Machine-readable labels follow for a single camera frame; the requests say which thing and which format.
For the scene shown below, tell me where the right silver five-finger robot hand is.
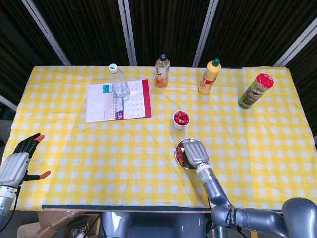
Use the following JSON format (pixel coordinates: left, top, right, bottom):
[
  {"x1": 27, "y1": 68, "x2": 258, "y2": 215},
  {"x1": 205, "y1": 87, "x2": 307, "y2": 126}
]
[{"x1": 181, "y1": 140, "x2": 210, "y2": 168}]

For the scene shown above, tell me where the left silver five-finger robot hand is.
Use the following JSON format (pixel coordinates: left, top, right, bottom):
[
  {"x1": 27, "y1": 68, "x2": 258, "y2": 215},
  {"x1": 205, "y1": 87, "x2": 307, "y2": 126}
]
[{"x1": 0, "y1": 133, "x2": 52, "y2": 187}]

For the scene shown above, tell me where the metal bowl with candies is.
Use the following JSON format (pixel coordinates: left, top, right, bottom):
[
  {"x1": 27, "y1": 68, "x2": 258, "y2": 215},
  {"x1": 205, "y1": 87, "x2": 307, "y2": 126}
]
[{"x1": 174, "y1": 138, "x2": 199, "y2": 170}]

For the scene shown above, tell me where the white paper cup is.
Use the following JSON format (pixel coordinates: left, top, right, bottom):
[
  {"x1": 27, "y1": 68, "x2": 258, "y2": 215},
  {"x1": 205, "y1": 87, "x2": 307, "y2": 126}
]
[{"x1": 172, "y1": 110, "x2": 191, "y2": 131}]

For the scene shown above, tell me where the brown cardboard box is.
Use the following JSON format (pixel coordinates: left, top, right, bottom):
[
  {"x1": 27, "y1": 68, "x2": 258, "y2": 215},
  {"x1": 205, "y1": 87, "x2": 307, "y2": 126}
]
[{"x1": 17, "y1": 210, "x2": 102, "y2": 238}]

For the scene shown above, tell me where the yellow detergent bottle green cap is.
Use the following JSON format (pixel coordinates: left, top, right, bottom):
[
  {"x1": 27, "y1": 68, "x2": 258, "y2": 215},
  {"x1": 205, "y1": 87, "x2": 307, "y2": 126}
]
[{"x1": 198, "y1": 58, "x2": 221, "y2": 95}]

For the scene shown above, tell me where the green Pringles can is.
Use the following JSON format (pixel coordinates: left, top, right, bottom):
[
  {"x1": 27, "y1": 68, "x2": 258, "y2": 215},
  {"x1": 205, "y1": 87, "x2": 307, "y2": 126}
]
[{"x1": 237, "y1": 73, "x2": 275, "y2": 110}]

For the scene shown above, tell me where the metal table leg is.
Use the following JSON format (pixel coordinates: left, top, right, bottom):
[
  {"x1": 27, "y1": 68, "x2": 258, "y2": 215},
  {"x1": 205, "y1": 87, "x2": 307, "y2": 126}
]
[{"x1": 213, "y1": 224, "x2": 228, "y2": 238}]

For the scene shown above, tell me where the grey robot torso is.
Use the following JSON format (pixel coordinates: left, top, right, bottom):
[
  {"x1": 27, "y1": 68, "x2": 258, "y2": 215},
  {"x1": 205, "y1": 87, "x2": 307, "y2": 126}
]
[{"x1": 99, "y1": 211, "x2": 206, "y2": 238}]

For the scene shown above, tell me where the orange drink bottle black cap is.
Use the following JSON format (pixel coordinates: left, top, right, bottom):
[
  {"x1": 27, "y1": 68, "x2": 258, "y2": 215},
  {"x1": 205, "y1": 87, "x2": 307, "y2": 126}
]
[{"x1": 155, "y1": 53, "x2": 172, "y2": 88}]

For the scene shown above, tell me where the yellow white checked tablecloth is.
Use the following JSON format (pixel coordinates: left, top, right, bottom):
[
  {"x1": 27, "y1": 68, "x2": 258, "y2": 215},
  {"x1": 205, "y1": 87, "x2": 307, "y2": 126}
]
[{"x1": 2, "y1": 65, "x2": 317, "y2": 211}]

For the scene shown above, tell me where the clear plastic water bottle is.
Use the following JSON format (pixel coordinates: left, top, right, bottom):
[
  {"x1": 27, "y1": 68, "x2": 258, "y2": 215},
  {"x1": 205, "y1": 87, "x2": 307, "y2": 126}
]
[{"x1": 109, "y1": 63, "x2": 131, "y2": 101}]

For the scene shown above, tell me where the open spiral calendar notebook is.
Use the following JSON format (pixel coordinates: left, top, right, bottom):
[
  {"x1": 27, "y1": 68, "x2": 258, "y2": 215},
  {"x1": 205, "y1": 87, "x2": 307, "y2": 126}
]
[{"x1": 85, "y1": 79, "x2": 152, "y2": 123}]

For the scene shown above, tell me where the black pleated curtain panel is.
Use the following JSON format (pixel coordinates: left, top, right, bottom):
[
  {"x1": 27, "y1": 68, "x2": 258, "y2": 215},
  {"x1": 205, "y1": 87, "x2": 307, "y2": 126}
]
[
  {"x1": 128, "y1": 0, "x2": 211, "y2": 66},
  {"x1": 32, "y1": 0, "x2": 131, "y2": 66},
  {"x1": 200, "y1": 0, "x2": 317, "y2": 67},
  {"x1": 284, "y1": 42, "x2": 317, "y2": 139},
  {"x1": 0, "y1": 0, "x2": 62, "y2": 100}
]

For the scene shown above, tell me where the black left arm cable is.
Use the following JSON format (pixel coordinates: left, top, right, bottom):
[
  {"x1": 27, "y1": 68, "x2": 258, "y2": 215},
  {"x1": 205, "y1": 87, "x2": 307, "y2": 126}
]
[{"x1": 0, "y1": 187, "x2": 20, "y2": 231}]

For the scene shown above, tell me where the white metal frame post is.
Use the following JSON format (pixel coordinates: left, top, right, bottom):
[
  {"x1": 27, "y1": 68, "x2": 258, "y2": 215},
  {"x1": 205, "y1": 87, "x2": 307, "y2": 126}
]
[
  {"x1": 0, "y1": 94, "x2": 18, "y2": 112},
  {"x1": 21, "y1": 0, "x2": 72, "y2": 66},
  {"x1": 192, "y1": 0, "x2": 220, "y2": 67},
  {"x1": 273, "y1": 21, "x2": 317, "y2": 67},
  {"x1": 117, "y1": 0, "x2": 137, "y2": 66}
]

